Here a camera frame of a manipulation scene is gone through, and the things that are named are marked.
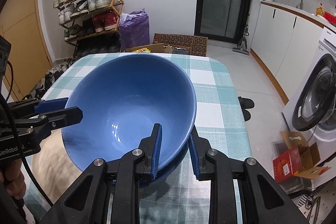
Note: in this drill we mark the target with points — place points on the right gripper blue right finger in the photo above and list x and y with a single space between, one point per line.
192 142

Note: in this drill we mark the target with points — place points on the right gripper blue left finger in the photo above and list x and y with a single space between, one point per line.
155 148

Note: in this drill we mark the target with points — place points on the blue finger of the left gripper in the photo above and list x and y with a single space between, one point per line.
61 118
51 105

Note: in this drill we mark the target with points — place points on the cream plate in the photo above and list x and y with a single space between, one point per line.
53 168

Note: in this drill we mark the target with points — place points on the blue bowl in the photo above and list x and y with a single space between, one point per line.
165 172
121 100

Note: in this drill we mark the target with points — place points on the white kitchen cabinets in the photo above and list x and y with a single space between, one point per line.
283 45

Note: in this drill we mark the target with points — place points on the person's left hand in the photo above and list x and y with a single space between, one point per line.
12 176

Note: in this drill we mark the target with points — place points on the teal checked tablecloth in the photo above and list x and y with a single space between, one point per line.
180 198

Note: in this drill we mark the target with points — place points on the black slipper near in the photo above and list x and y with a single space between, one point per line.
246 115

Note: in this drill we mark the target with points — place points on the black slipper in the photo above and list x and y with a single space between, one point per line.
246 103
246 115

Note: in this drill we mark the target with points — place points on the black slipper far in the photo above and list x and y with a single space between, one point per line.
246 103

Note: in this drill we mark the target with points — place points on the wooden door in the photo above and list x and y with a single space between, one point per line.
21 27

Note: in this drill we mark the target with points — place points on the wooden shoe rack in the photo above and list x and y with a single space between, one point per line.
90 26

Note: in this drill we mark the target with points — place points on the red orange cardboard box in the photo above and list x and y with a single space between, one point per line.
300 159

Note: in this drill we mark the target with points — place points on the purple plastic bag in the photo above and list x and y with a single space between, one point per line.
134 29

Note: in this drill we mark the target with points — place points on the patterned cardboard box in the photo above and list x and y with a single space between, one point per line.
197 45

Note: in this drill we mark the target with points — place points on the open cardboard box with snacks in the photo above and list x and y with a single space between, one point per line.
151 48

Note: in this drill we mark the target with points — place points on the vacuum cleaner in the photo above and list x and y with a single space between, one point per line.
242 45

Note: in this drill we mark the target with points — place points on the white washing machine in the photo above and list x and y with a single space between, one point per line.
311 110

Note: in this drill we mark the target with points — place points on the black white patterned rug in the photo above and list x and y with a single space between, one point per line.
318 206

